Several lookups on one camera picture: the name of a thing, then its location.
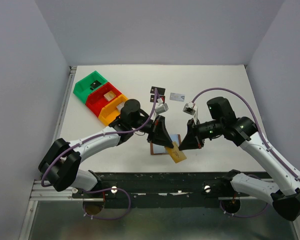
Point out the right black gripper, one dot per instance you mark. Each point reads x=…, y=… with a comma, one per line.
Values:
x=192, y=141

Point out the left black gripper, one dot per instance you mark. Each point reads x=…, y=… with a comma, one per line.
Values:
x=158, y=134

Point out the brown leather card holder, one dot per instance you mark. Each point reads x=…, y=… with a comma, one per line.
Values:
x=161, y=150

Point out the gold credit card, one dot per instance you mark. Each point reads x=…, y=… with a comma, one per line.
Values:
x=176, y=154

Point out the black credit card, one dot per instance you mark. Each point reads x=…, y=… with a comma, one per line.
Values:
x=161, y=91
x=152, y=98

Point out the silver VIP credit card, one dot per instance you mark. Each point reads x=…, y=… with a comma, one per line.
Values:
x=177, y=97

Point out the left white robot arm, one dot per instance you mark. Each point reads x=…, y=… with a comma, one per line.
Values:
x=60, y=165

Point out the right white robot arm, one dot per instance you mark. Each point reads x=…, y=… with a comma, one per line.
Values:
x=283, y=194

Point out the silver card in yellow bin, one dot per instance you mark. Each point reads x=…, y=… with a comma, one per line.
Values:
x=120, y=106

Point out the gold card in red bin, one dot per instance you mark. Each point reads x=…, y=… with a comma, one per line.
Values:
x=109, y=96

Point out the black card in green bin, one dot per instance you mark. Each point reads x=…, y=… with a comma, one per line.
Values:
x=94, y=85

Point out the yellow plastic bin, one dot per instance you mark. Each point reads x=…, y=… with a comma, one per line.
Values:
x=109, y=112

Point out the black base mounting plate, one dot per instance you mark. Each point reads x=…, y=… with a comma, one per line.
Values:
x=159, y=190

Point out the red plastic bin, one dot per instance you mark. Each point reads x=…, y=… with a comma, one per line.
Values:
x=96, y=101

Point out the green plastic bin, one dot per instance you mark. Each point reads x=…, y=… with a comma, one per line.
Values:
x=82, y=88

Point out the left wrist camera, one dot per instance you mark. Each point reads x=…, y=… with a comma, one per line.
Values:
x=160, y=107

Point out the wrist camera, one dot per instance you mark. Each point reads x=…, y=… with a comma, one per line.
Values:
x=191, y=109
x=160, y=107

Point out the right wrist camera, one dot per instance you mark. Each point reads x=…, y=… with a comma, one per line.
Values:
x=191, y=109

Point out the aluminium rail frame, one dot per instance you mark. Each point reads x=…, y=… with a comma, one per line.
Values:
x=33, y=203

